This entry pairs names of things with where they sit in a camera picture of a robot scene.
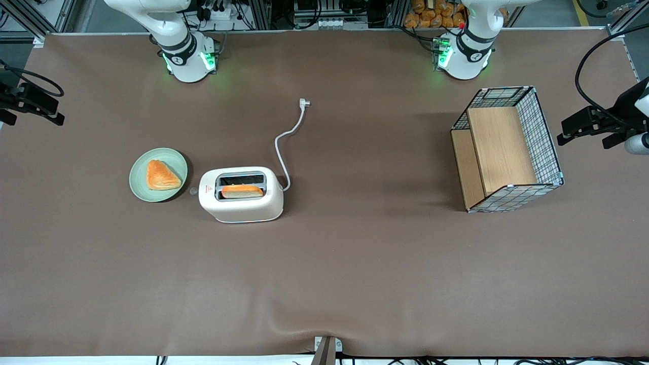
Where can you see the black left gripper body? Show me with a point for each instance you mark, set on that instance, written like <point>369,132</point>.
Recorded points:
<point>624,108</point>

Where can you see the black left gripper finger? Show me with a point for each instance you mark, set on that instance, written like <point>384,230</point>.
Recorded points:
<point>583,136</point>
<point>585,119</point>

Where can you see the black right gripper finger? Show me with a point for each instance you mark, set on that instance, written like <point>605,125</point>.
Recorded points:
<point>39,102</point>
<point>55,119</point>

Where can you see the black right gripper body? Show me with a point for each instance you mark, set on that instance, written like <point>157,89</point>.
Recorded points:
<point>10,97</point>

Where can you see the white two-slot toaster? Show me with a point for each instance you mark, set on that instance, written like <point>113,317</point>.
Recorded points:
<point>243,209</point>

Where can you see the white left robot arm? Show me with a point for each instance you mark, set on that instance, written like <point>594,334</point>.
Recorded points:
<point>466,56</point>

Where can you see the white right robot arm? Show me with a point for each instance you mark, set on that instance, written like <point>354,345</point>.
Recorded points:
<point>185,56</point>

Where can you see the wooden step shelf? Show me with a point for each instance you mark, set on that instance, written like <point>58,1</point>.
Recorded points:
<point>502,147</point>

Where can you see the pale green round plate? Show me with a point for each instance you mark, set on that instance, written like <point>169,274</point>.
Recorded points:
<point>139,182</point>

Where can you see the triangular golden pastry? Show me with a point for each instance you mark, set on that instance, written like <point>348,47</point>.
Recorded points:
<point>161,176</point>

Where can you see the bag of bread rolls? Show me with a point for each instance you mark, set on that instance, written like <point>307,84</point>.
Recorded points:
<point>431,12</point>

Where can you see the white power strip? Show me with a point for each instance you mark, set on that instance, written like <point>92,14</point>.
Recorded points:
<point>223,12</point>

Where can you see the toast bread slice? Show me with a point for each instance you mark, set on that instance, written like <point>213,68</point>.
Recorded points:
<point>242,191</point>

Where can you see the brown table mat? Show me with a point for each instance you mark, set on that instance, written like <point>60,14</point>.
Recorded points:
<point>355,263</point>

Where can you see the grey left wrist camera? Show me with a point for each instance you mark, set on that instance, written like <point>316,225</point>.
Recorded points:
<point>638,144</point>

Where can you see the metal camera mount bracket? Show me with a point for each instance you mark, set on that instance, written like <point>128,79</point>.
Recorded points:
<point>327,350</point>

